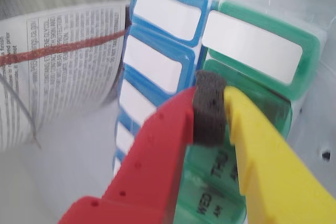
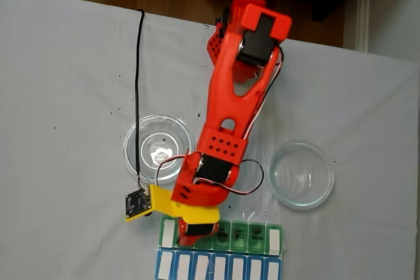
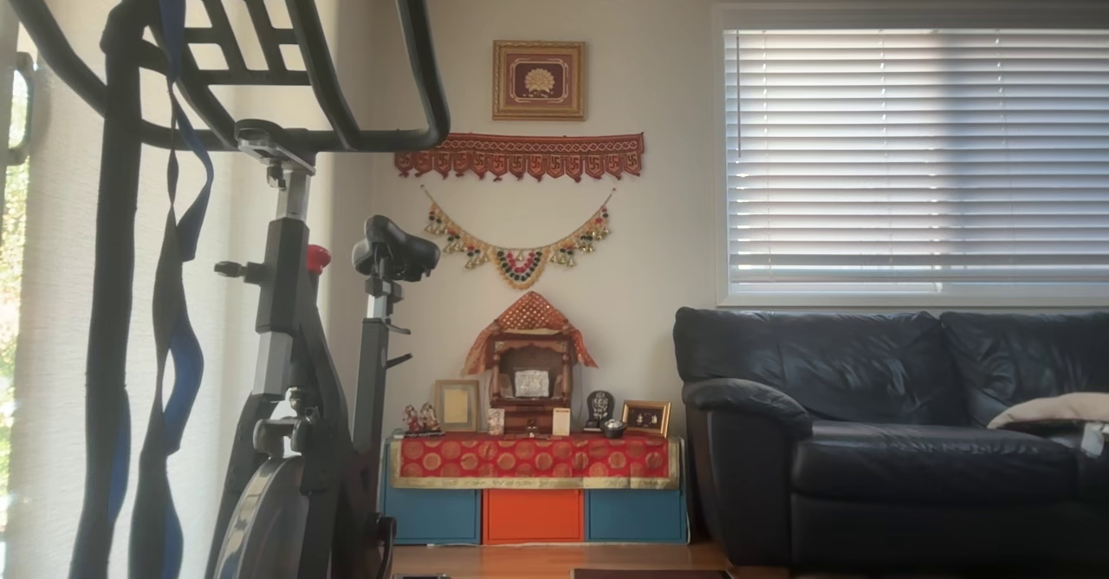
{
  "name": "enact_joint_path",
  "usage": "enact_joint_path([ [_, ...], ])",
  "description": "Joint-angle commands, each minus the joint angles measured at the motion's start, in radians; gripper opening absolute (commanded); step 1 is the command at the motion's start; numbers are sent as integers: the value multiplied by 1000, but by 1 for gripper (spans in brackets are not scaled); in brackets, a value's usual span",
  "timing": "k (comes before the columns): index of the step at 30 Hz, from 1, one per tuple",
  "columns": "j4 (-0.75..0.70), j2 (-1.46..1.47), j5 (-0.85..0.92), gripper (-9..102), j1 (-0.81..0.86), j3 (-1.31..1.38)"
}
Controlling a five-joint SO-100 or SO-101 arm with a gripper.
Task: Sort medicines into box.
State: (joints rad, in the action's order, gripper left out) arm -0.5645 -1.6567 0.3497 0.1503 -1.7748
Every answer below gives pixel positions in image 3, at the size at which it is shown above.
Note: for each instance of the gold photo frame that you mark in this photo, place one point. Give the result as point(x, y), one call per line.
point(645, 419)

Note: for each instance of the red gold patterned cloth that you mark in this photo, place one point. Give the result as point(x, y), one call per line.
point(533, 459)

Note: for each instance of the beaded garland wall hanging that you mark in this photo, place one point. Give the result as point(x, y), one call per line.
point(519, 267)

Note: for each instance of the small colourful figurines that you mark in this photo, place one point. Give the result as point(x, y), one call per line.
point(420, 419)

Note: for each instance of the beige cushion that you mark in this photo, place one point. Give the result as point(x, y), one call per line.
point(1057, 408)

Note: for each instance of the black exercise bike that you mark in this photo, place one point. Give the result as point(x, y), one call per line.
point(286, 284)

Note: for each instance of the orange storage bin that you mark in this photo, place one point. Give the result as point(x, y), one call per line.
point(533, 517)

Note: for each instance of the black leather sofa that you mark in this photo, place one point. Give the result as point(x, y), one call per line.
point(866, 466)

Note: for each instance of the wooden shrine with red canopy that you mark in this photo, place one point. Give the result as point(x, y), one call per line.
point(530, 362)

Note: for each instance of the white window blinds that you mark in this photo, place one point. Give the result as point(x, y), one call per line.
point(918, 163)

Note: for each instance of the blue storage bin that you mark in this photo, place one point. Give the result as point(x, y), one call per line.
point(635, 517)
point(431, 517)

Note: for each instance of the small white card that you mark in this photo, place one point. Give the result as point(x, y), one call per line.
point(561, 421)

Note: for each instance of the small grey cloth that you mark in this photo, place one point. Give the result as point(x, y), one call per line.
point(1093, 440)

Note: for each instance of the small printed card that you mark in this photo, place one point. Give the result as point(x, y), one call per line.
point(496, 421)

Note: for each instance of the gold framed wall picture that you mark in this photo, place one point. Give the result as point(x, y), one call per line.
point(539, 81)

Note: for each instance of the black idol plaque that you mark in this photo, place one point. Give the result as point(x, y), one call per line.
point(599, 407)

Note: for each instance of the white window frame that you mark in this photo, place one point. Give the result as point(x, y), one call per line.
point(719, 172)

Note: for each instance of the red embroidered wall hanging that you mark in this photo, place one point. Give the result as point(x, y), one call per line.
point(520, 154)

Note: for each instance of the white sheer curtain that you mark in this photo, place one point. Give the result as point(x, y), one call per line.
point(52, 345)

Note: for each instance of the small dark bowl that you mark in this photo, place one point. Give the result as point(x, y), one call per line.
point(612, 428)

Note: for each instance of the pale picture frame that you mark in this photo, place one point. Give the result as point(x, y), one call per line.
point(457, 404)

